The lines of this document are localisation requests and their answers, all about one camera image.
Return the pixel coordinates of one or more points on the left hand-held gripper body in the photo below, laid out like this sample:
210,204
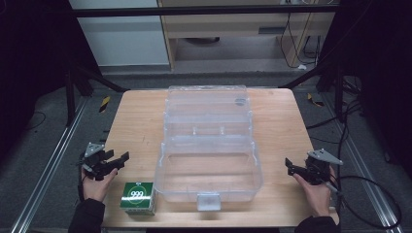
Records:
95,160

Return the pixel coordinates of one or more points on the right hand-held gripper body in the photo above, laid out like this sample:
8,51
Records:
317,168

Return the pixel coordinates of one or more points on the person's left hand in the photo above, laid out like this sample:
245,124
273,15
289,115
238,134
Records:
96,187

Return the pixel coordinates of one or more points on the person's right hand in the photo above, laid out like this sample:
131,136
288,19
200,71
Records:
315,197

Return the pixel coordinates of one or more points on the green and white carton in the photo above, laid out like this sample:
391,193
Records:
137,197

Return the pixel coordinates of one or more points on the yellow and black tape strip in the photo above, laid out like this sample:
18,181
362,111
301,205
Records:
104,104
315,101

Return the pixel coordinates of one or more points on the black metal stand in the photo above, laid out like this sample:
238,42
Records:
69,97
338,93

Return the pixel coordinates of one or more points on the clear plastic storage box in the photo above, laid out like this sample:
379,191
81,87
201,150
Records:
209,174

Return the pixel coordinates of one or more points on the white plug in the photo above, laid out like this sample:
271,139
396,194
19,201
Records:
302,67

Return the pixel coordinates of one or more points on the black curtain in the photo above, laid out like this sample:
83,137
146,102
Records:
29,64
382,64

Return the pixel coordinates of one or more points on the white cabinet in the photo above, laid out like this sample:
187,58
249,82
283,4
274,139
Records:
123,35

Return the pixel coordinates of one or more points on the light wooden desk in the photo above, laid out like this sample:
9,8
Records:
246,26

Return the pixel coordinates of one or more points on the black horizontal bar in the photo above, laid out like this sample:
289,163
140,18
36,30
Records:
194,12

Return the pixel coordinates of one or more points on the aluminium floor rail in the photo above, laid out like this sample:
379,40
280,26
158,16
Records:
48,168
366,174

